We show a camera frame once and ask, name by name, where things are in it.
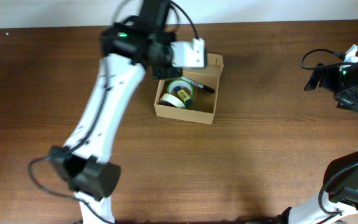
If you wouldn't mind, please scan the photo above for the cardboard box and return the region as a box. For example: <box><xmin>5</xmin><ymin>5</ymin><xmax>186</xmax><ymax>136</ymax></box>
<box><xmin>154</xmin><ymin>54</ymin><xmax>224</xmax><ymax>124</ymax></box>

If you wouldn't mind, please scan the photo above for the white masking tape roll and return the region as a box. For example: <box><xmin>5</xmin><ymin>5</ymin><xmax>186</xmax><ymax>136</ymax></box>
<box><xmin>159</xmin><ymin>93</ymin><xmax>186</xmax><ymax>109</ymax></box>

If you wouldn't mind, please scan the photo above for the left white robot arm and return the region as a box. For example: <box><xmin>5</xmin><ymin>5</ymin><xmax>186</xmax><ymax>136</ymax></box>
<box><xmin>46</xmin><ymin>1</ymin><xmax>183</xmax><ymax>223</ymax></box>

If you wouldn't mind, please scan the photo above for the green tape roll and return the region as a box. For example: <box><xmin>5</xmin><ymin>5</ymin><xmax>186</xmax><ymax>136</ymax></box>
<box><xmin>167</xmin><ymin>80</ymin><xmax>194</xmax><ymax>100</ymax></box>

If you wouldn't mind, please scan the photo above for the black and white marker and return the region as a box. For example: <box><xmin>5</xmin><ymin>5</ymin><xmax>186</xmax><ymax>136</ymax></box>
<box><xmin>181</xmin><ymin>77</ymin><xmax>216</xmax><ymax>94</ymax></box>

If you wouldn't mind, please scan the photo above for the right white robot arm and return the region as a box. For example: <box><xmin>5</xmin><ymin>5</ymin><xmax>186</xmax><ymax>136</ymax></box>
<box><xmin>268</xmin><ymin>45</ymin><xmax>358</xmax><ymax>224</ymax></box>

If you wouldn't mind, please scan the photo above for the yellow and black highlighter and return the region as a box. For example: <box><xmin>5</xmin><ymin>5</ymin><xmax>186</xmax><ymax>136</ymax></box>
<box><xmin>173</xmin><ymin>86</ymin><xmax>193</xmax><ymax>106</ymax></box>

